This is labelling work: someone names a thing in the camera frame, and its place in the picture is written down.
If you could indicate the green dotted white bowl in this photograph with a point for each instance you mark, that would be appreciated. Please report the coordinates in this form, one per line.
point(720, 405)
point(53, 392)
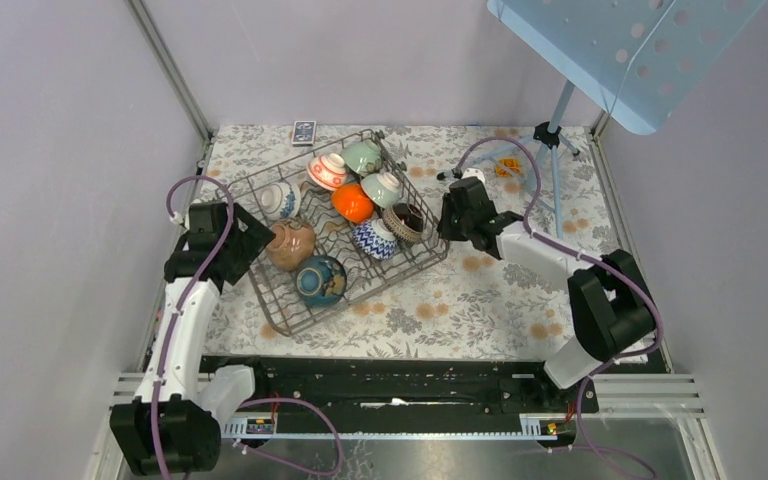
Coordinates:
point(382, 188)

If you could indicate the grey wire dish rack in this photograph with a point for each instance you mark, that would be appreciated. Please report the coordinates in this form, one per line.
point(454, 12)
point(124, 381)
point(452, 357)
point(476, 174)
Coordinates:
point(367, 276)

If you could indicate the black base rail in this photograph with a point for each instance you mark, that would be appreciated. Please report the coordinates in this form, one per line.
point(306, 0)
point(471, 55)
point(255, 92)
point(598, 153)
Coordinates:
point(401, 396)

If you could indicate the blue white zigzag bowl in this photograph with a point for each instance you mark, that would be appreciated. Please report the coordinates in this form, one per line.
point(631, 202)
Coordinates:
point(375, 239)

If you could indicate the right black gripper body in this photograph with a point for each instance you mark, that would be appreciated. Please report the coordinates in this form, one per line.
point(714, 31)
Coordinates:
point(453, 226)

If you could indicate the playing card box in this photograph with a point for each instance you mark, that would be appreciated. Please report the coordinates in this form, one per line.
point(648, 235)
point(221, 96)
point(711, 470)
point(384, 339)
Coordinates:
point(303, 133)

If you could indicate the blue music stand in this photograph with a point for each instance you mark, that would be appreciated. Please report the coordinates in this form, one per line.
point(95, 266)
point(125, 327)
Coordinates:
point(636, 60)

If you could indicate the orange bowl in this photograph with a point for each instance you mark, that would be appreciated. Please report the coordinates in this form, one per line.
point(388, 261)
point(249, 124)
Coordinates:
point(352, 203)

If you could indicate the black patterned bowl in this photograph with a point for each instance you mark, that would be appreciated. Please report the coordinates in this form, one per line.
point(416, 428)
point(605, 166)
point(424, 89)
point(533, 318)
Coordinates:
point(405, 221)

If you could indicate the brown floral bowl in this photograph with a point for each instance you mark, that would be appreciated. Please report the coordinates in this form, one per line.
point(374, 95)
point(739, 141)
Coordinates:
point(293, 243)

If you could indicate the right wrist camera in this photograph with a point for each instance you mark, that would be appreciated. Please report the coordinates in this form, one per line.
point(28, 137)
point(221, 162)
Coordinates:
point(474, 173)

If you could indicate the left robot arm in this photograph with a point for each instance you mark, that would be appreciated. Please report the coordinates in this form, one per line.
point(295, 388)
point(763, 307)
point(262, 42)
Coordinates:
point(172, 425)

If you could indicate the orange butterfly toy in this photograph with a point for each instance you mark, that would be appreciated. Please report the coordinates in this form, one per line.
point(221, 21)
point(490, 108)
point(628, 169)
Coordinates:
point(507, 167)

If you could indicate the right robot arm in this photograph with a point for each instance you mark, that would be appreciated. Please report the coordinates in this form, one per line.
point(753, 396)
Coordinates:
point(610, 303)

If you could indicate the pale green bowl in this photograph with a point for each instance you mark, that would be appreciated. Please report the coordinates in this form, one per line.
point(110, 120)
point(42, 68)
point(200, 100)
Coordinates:
point(363, 157)

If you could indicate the red white bowl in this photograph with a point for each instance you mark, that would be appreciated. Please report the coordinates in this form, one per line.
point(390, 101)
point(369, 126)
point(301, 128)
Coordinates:
point(328, 171)

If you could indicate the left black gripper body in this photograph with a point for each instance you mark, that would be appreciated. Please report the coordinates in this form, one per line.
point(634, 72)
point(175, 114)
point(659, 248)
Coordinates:
point(245, 245)

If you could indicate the dark blue bowl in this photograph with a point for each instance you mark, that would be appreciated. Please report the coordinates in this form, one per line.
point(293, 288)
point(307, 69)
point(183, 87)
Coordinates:
point(321, 281)

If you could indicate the white blue floral bowl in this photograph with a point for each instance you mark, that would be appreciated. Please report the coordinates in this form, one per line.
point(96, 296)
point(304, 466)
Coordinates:
point(280, 200)

